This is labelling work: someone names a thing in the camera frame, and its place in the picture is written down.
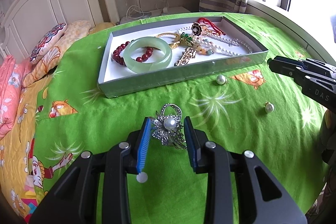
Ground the silver rhinestone pearl brooch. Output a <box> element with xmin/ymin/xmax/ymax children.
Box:
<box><xmin>150</xmin><ymin>103</ymin><xmax>187</xmax><ymax>149</ymax></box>

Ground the white pearl necklace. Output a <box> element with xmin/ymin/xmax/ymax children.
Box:
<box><xmin>176</xmin><ymin>25</ymin><xmax>254</xmax><ymax>57</ymax></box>

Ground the pearl earring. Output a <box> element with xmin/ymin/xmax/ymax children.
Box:
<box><xmin>216</xmin><ymin>75</ymin><xmax>228</xmax><ymax>85</ymax></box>
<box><xmin>264</xmin><ymin>102</ymin><xmax>274</xmax><ymax>114</ymax></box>

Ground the yellow orange stone bead bracelet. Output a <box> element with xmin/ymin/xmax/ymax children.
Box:
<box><xmin>193</xmin><ymin>37</ymin><xmax>218</xmax><ymax>56</ymax></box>

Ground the red cord gold bead bracelet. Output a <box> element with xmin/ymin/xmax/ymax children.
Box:
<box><xmin>195</xmin><ymin>16</ymin><xmax>227</xmax><ymax>37</ymax></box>

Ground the black flower brooch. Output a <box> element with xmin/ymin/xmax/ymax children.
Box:
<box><xmin>191</xmin><ymin>22</ymin><xmax>210</xmax><ymax>36</ymax></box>

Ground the gold safety pin brooch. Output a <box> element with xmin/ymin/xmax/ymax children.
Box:
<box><xmin>174</xmin><ymin>47</ymin><xmax>197</xmax><ymax>67</ymax></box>

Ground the dark red bead bracelet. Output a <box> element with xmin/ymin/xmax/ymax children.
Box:
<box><xmin>111</xmin><ymin>40</ymin><xmax>154</xmax><ymax>66</ymax></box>

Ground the green jade bangle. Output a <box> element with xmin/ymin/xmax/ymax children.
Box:
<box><xmin>122</xmin><ymin>36</ymin><xmax>173</xmax><ymax>73</ymax></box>

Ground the gold bangle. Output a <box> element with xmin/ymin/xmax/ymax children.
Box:
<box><xmin>155</xmin><ymin>32</ymin><xmax>181</xmax><ymax>50</ymax></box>

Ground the green cartoon bed sheet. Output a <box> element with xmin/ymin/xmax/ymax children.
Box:
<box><xmin>31</xmin><ymin>11</ymin><xmax>332</xmax><ymax>224</ymax></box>

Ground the grey cardboard tray box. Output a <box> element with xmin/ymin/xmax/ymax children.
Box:
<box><xmin>97</xmin><ymin>14</ymin><xmax>268</xmax><ymax>98</ymax></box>

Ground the yellow cartoon bed sheet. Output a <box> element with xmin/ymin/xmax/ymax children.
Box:
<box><xmin>1</xmin><ymin>23</ymin><xmax>115</xmax><ymax>223</ymax></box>

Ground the white nightstand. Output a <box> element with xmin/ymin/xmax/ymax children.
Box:
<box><xmin>119</xmin><ymin>6</ymin><xmax>190</xmax><ymax>24</ymax></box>

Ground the yellow patterned pillow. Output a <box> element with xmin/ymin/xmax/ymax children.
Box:
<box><xmin>22</xmin><ymin>20</ymin><xmax>92</xmax><ymax>88</ymax></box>

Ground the embroidered round cushion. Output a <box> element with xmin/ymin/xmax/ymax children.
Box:
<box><xmin>29</xmin><ymin>23</ymin><xmax>67</xmax><ymax>64</ymax></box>

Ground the pink folded quilt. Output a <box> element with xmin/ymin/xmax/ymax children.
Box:
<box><xmin>0</xmin><ymin>55</ymin><xmax>30</xmax><ymax>139</ymax></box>

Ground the white wooden headboard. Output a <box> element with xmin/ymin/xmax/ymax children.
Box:
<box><xmin>1</xmin><ymin>0</ymin><xmax>120</xmax><ymax>62</ymax></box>

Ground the white charging cable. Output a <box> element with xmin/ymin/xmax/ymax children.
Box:
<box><xmin>125</xmin><ymin>0</ymin><xmax>172</xmax><ymax>21</ymax></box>

